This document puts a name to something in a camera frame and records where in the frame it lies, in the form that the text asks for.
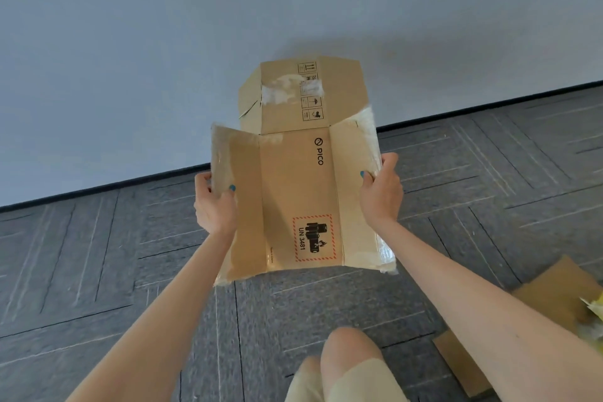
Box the person's right hand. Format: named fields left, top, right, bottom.
left=359, top=152, right=405, bottom=228

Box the person's left hand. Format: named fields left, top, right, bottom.
left=193, top=171, right=238, bottom=237

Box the brown cardboard box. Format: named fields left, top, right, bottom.
left=209, top=56, right=398, bottom=288
left=433, top=254, right=603, bottom=399

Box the person's right forearm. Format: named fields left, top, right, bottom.
left=376, top=217, right=603, bottom=402

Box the person's left forearm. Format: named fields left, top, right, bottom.
left=65, top=229, right=236, bottom=402

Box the yellow plastic bag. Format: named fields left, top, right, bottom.
left=580, top=292, right=603, bottom=322

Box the white paper sheet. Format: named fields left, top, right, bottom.
left=577, top=319, right=603, bottom=353

